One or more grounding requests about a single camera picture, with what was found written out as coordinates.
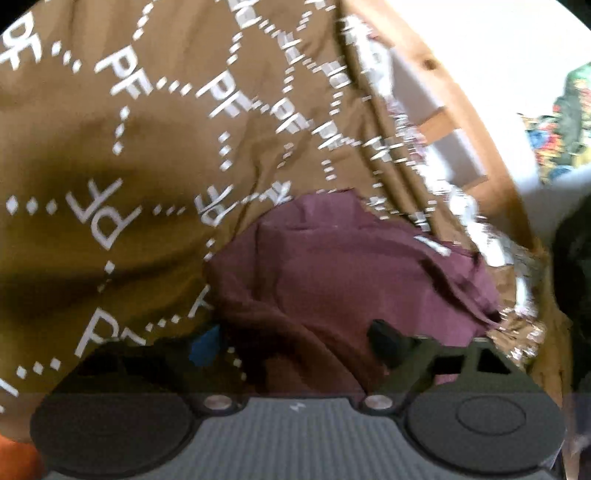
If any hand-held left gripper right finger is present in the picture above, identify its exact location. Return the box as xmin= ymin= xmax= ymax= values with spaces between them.
xmin=364 ymin=319 xmax=526 ymax=412

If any grey floral pillow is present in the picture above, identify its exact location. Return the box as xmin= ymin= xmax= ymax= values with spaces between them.
xmin=342 ymin=13 xmax=548 ymax=367

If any wooden bed frame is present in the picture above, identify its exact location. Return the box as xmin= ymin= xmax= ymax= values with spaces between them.
xmin=341 ymin=0 xmax=574 ymax=407

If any brown printed blanket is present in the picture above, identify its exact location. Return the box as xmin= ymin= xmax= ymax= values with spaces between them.
xmin=0 ymin=0 xmax=467 ymax=445

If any maroon long-sleeved sweater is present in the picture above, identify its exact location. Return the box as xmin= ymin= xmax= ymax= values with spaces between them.
xmin=203 ymin=188 xmax=505 ymax=398

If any colourful yellow wall poster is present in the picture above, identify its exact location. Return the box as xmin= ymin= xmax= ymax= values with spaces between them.
xmin=516 ymin=64 xmax=591 ymax=186

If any black puffer jacket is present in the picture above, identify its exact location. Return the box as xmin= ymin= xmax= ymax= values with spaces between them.
xmin=551 ymin=216 xmax=591 ymax=409

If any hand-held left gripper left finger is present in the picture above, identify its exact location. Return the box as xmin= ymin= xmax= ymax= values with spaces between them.
xmin=59 ymin=325 xmax=246 ymax=412

